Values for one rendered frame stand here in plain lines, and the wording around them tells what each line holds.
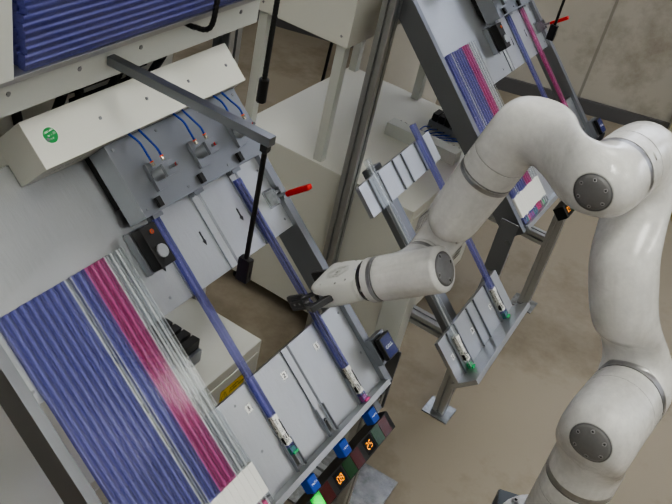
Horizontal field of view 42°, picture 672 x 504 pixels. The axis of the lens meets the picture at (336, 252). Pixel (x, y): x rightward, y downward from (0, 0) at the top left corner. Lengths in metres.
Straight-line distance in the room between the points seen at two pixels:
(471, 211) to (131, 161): 0.56
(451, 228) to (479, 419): 1.53
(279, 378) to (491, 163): 0.58
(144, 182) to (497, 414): 1.74
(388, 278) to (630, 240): 0.44
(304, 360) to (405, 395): 1.21
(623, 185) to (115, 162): 0.78
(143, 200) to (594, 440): 0.79
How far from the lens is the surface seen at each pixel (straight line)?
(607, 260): 1.29
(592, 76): 5.05
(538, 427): 2.93
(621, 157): 1.19
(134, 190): 1.45
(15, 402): 1.33
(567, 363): 3.22
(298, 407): 1.64
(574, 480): 1.49
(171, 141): 1.53
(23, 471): 1.71
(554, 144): 1.24
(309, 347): 1.68
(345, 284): 1.56
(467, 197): 1.36
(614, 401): 1.35
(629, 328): 1.33
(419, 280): 1.48
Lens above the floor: 1.96
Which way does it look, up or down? 36 degrees down
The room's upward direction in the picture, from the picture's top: 14 degrees clockwise
